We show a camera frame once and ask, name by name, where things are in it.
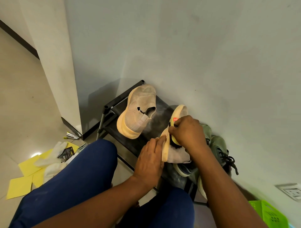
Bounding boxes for person's right hand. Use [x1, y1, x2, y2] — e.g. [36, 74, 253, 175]
[168, 115, 209, 155]

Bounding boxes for person's left hand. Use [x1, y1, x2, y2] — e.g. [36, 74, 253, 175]
[132, 136, 167, 188]

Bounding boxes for green sneaker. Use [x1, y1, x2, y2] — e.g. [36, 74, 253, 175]
[173, 123, 213, 186]
[197, 135, 239, 200]

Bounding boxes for yellow-edged shoe shine sponge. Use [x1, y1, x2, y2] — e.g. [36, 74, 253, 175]
[169, 115, 183, 149]

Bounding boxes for beige suede shoe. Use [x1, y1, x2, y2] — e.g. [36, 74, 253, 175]
[160, 104, 191, 164]
[116, 84, 157, 140]

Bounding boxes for small dark packet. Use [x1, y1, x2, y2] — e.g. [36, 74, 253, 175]
[57, 147, 75, 162]

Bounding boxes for person's right forearm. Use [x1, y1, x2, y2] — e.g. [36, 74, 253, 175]
[190, 145, 268, 228]

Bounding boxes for black metal shoe rack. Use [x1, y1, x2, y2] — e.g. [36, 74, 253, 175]
[82, 80, 210, 207]

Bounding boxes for dark blue trousers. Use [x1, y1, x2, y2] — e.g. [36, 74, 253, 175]
[8, 139, 196, 228]

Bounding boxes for dark skirting strip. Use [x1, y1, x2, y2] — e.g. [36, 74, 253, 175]
[61, 117, 83, 138]
[0, 20, 40, 60]

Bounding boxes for green plastic basket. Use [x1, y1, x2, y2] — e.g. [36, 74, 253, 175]
[248, 199, 290, 228]

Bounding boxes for white wall socket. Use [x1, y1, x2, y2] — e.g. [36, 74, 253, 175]
[275, 183, 301, 202]

